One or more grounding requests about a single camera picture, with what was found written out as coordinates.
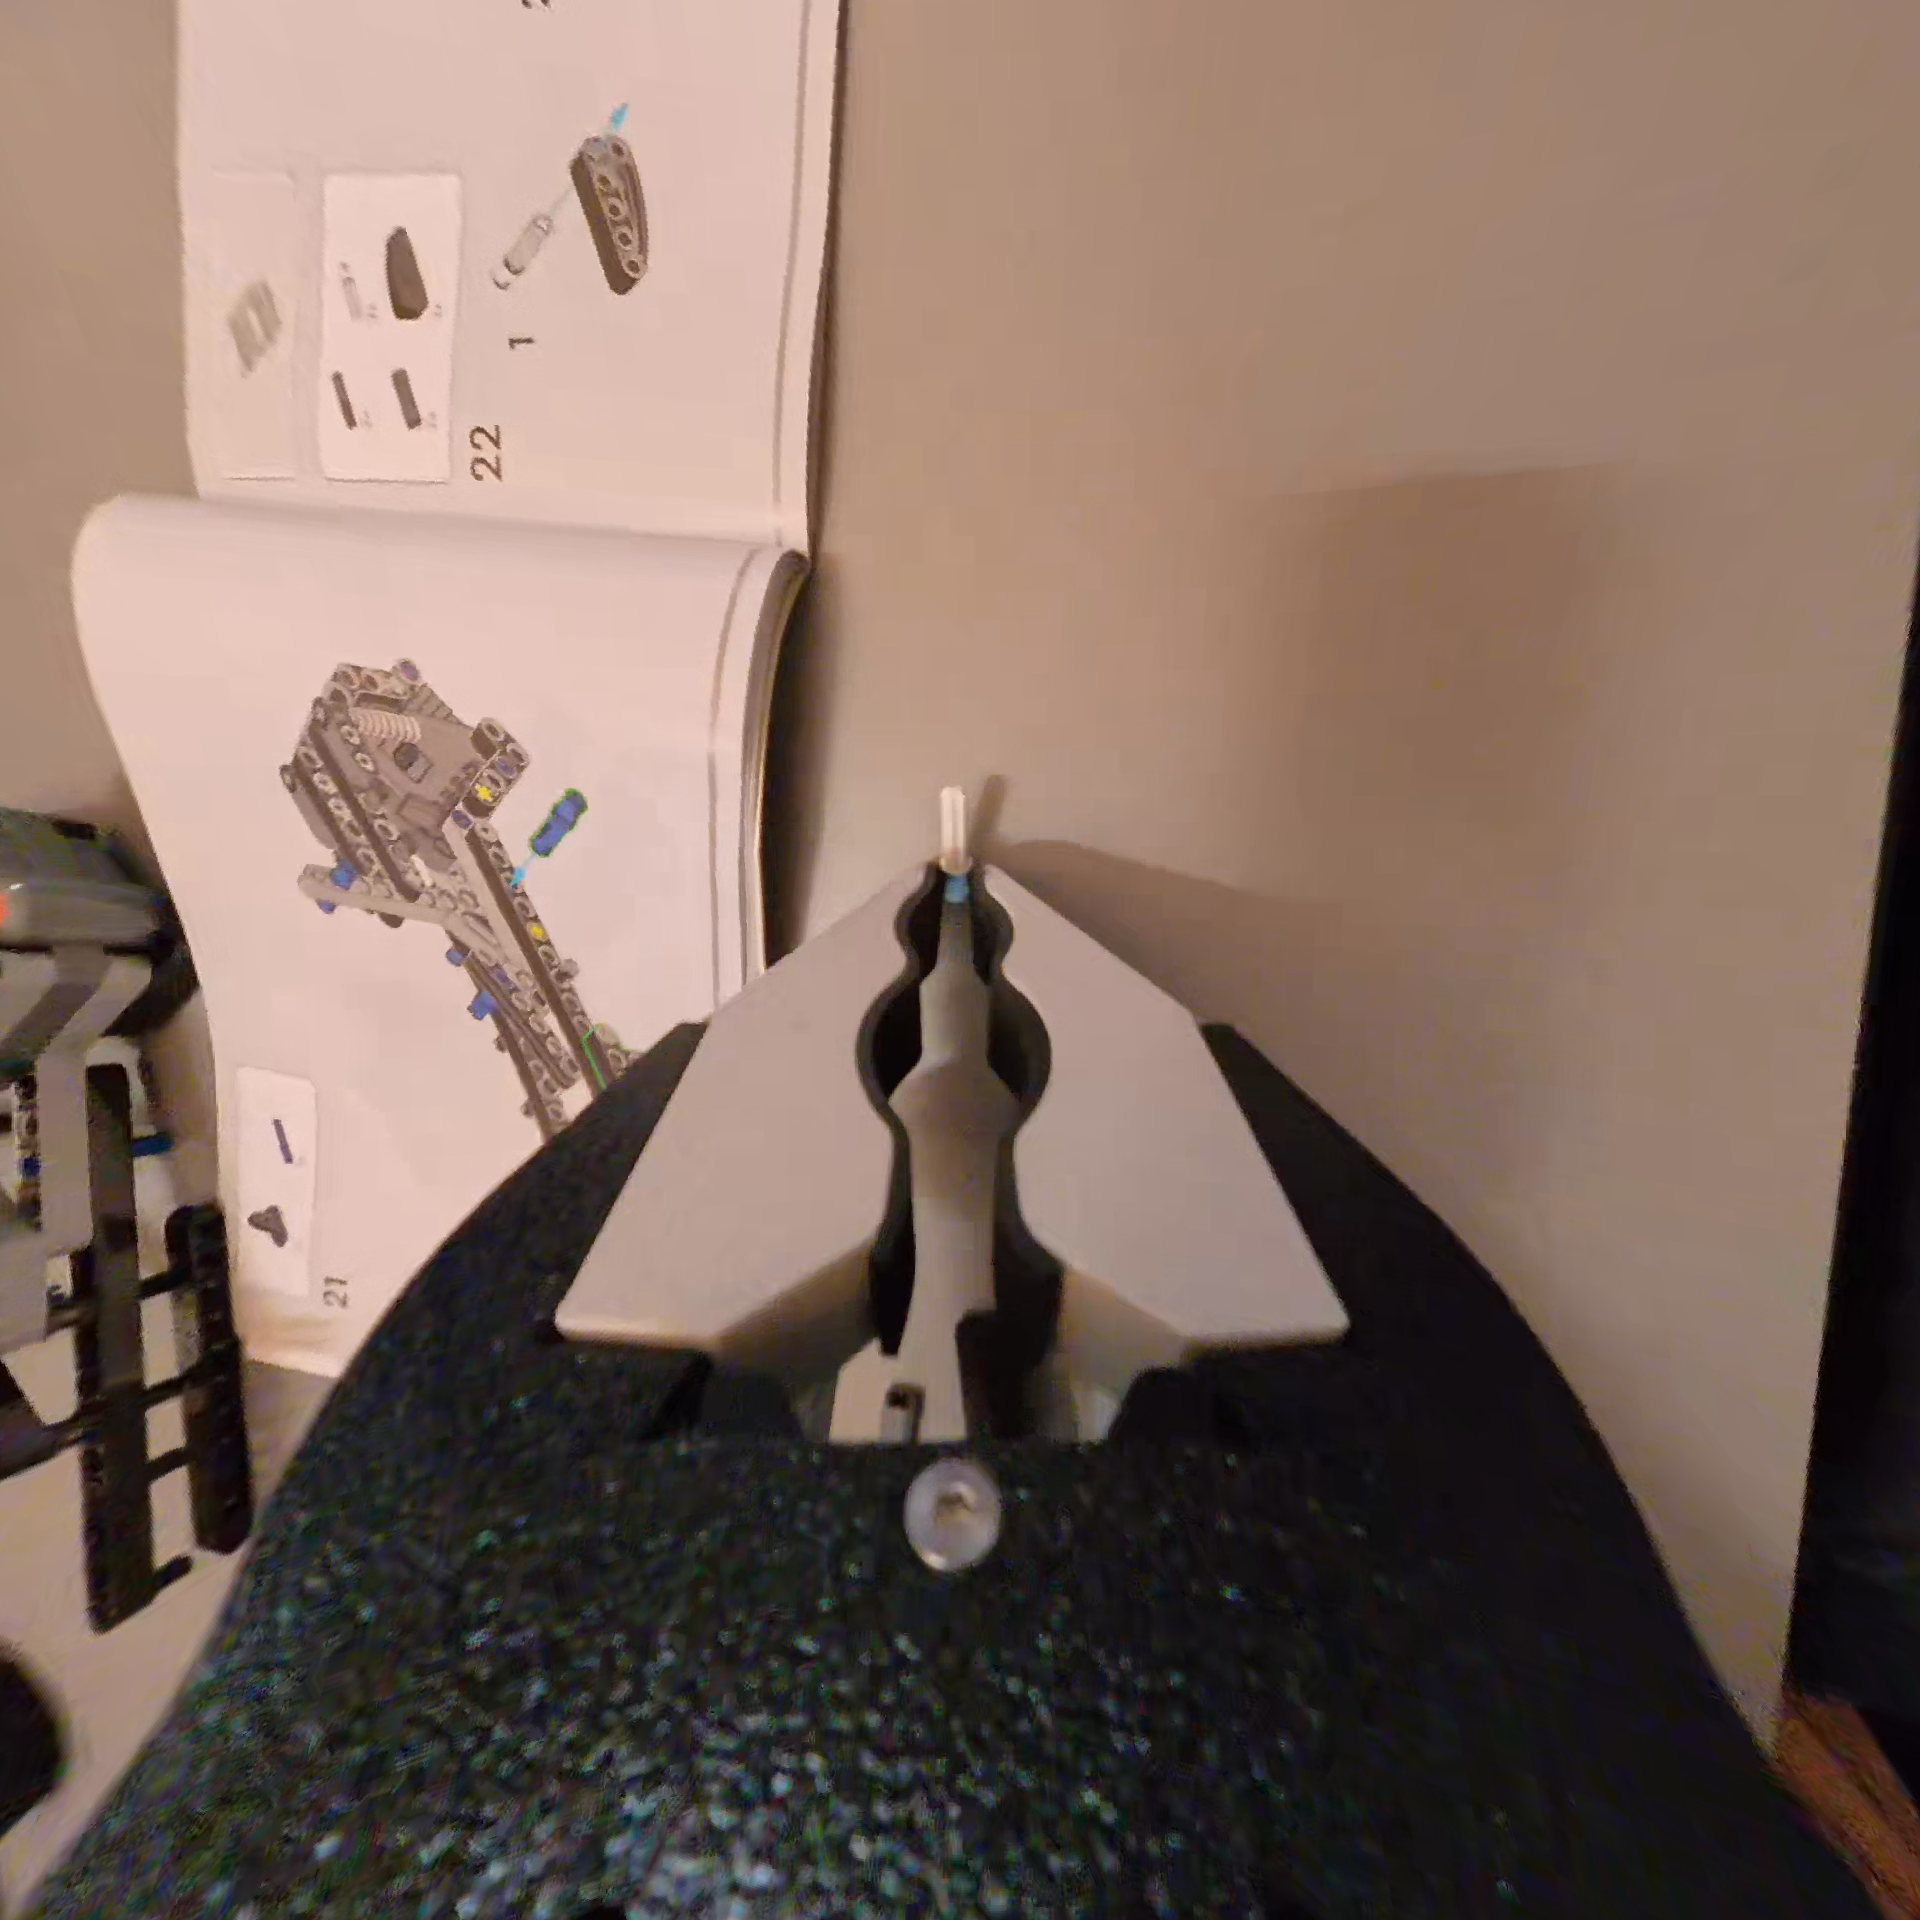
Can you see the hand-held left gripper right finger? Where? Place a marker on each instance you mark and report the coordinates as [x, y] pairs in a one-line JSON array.
[[1184, 1184]]

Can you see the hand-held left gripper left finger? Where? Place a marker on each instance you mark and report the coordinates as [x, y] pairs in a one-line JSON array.
[[734, 1184]]

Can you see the white toy pin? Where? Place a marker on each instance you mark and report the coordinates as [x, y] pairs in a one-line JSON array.
[[956, 834]]

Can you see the grey desk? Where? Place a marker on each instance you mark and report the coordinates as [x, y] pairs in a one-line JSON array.
[[1350, 750]]

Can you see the toy building instruction booklet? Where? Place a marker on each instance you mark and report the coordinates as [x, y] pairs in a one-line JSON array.
[[452, 599]]

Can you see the grey toy chassis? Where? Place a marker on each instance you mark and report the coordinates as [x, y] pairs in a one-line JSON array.
[[105, 1426]]

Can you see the black toy tire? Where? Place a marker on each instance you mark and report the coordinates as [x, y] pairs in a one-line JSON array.
[[24, 1740]]

